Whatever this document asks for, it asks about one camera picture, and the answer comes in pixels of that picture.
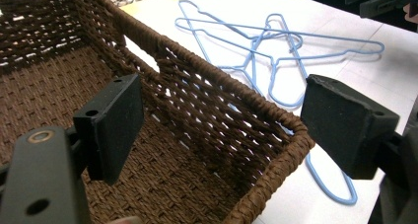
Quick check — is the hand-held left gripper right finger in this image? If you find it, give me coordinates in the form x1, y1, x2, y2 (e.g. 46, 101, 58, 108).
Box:
300, 74, 400, 181

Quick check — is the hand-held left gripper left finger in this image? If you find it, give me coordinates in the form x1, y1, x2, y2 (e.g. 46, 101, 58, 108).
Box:
72, 73, 146, 186

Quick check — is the blue wire clothes hanger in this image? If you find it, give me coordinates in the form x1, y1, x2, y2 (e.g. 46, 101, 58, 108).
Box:
174, 17, 386, 71
176, 0, 359, 206
216, 13, 309, 109

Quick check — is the brown woven wicker basket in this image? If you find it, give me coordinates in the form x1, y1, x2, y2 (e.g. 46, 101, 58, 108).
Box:
0, 0, 316, 224

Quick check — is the white table mat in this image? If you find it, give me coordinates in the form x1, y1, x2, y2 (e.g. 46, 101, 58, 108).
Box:
120, 0, 418, 224

